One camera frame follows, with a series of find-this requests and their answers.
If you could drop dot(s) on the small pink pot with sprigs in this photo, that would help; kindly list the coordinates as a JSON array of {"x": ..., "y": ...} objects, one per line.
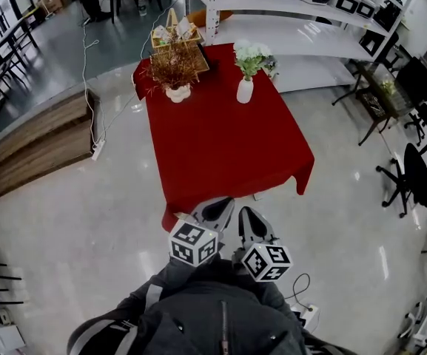
[{"x": 271, "y": 67}]

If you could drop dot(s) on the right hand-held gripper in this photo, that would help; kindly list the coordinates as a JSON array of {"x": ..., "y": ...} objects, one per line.
[{"x": 268, "y": 263}]

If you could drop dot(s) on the red-clothed table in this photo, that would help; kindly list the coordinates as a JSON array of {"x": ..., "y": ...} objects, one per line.
[{"x": 217, "y": 142}]

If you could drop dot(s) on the white metal shelf rack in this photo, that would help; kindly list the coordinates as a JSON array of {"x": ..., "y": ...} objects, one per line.
[{"x": 291, "y": 28}]

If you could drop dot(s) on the clear water bottle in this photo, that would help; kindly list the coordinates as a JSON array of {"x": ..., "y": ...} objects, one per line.
[{"x": 143, "y": 7}]

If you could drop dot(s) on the white lumpy plant pot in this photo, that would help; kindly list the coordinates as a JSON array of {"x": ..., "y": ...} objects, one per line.
[{"x": 178, "y": 94}]

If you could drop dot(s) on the dark side table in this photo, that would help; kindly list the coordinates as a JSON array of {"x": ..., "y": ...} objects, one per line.
[{"x": 405, "y": 98}]

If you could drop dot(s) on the person's zip jacket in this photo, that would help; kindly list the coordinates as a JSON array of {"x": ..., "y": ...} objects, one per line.
[{"x": 205, "y": 320}]

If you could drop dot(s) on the black chair patterned seat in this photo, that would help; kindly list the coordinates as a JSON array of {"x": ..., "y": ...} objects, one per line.
[{"x": 374, "y": 105}]

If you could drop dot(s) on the person's right forearm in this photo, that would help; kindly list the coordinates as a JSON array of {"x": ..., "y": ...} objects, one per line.
[{"x": 268, "y": 290}]

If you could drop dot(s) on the wooden step platform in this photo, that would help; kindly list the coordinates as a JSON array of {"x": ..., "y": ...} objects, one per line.
[{"x": 39, "y": 142}]

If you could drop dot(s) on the brown dried plant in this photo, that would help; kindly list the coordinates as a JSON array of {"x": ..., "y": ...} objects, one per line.
[{"x": 172, "y": 69}]

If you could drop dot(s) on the white vase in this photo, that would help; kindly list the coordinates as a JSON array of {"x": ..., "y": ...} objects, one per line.
[{"x": 244, "y": 91}]

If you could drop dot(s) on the white flowers bunch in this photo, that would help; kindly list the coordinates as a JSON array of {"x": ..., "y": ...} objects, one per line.
[{"x": 250, "y": 52}]

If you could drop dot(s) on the white power strip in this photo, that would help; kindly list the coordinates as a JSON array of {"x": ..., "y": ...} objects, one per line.
[
  {"x": 98, "y": 150},
  {"x": 309, "y": 314}
]

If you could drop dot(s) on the cardboard box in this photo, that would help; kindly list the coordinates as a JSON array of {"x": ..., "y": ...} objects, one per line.
[{"x": 52, "y": 3}]

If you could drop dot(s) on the black framed lantern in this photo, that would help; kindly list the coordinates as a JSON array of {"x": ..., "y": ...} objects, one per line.
[{"x": 204, "y": 59}]

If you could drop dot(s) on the small pale bouquet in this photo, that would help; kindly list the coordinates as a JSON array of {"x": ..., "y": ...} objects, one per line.
[{"x": 388, "y": 87}]

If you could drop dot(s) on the assorted snack packets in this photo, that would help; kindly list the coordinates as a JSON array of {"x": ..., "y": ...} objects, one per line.
[{"x": 183, "y": 28}]

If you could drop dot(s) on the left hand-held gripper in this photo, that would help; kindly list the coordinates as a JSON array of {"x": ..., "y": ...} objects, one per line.
[{"x": 192, "y": 244}]

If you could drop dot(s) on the orange cushion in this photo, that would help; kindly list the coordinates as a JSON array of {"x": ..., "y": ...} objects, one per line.
[{"x": 226, "y": 14}]

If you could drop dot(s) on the person's left forearm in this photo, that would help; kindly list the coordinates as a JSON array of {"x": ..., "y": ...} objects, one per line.
[{"x": 176, "y": 276}]

